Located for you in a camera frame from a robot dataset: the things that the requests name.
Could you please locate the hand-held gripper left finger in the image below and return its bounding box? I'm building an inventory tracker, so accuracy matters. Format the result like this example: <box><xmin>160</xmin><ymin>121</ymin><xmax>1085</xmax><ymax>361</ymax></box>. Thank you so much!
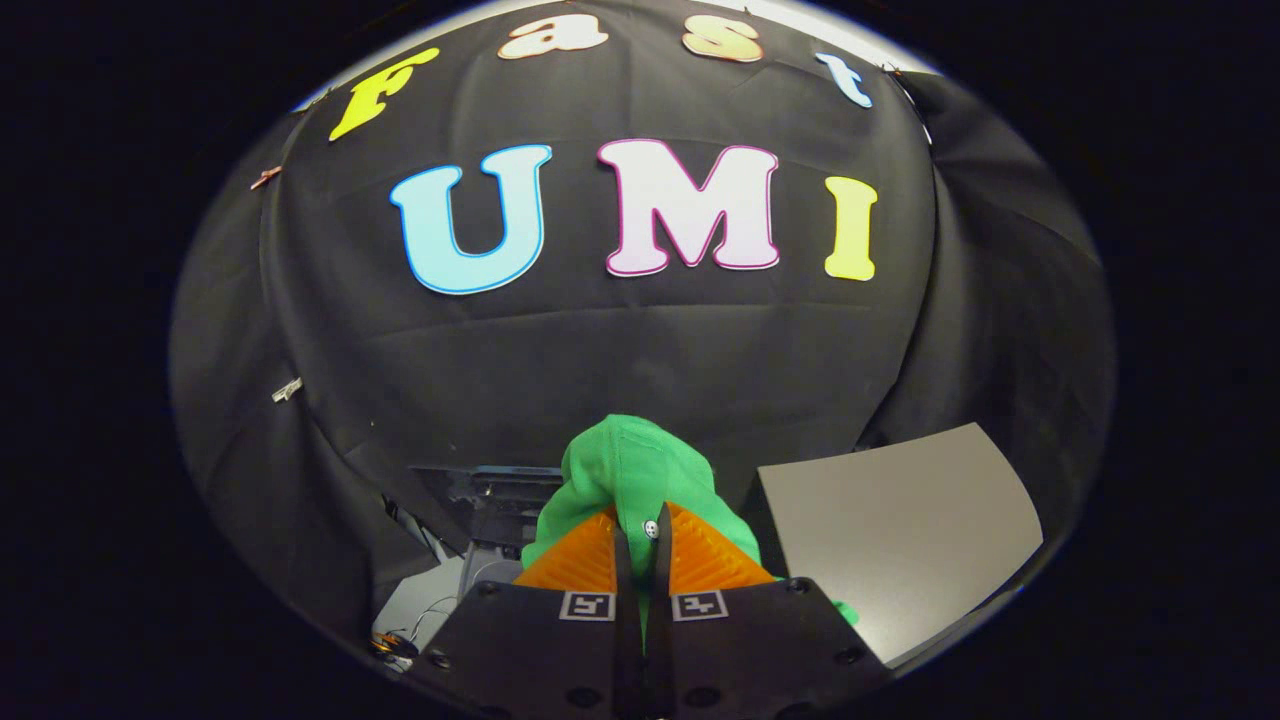
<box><xmin>412</xmin><ymin>505</ymin><xmax>649</xmax><ymax>720</ymax></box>

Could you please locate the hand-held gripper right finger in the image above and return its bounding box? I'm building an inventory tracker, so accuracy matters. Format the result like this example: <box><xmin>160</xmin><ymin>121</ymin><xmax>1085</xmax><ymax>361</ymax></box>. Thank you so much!
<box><xmin>648</xmin><ymin>500</ymin><xmax>893</xmax><ymax>720</ymax></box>

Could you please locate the green polo shirt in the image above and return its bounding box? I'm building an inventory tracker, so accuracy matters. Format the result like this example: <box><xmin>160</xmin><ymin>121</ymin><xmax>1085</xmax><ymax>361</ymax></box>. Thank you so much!
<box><xmin>520</xmin><ymin>414</ymin><xmax>861</xmax><ymax>626</ymax></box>

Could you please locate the grey top-load washing machine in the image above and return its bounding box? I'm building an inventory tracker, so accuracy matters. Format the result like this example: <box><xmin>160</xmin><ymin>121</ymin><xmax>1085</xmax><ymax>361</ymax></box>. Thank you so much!
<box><xmin>372</xmin><ymin>463</ymin><xmax>566</xmax><ymax>673</ymax></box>

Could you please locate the black backdrop cloth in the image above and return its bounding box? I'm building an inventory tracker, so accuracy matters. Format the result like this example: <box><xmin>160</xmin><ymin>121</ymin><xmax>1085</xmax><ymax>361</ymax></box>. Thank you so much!
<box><xmin>168</xmin><ymin>0</ymin><xmax>1117</xmax><ymax>651</ymax></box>

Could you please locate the grey cabinet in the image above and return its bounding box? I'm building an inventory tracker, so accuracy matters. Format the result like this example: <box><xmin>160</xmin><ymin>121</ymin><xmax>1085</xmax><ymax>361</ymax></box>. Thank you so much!
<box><xmin>755</xmin><ymin>422</ymin><xmax>1045</xmax><ymax>671</ymax></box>

